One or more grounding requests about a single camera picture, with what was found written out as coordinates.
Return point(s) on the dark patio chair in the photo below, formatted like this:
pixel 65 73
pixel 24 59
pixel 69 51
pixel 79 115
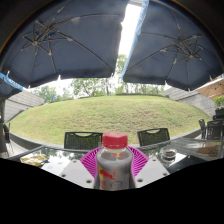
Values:
pixel 215 129

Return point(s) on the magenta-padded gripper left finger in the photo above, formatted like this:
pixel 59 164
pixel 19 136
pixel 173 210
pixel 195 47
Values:
pixel 78 172

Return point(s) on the clear red-capped drink bottle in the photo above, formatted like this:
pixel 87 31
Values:
pixel 114 165

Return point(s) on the glass ashtray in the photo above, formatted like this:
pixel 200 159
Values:
pixel 169 154

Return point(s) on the navy umbrella with pale flap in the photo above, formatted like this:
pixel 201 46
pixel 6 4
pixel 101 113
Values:
pixel 173 50

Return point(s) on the blue lettered patio umbrella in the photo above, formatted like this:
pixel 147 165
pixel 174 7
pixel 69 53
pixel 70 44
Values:
pixel 8 85

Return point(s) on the yellow snack bag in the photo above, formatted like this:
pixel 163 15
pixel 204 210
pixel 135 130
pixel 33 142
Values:
pixel 34 160

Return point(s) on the black mesh patio chair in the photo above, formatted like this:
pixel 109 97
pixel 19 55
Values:
pixel 82 140
pixel 154 136

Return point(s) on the large navy patio umbrella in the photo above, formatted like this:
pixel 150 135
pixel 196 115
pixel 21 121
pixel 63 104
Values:
pixel 73 50

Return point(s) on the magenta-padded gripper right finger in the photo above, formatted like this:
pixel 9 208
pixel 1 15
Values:
pixel 150 171

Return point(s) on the tan patio umbrella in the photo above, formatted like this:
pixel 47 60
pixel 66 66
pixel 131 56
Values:
pixel 213 88

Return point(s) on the grey roofed building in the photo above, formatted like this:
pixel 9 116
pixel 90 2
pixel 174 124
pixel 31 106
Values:
pixel 20 104

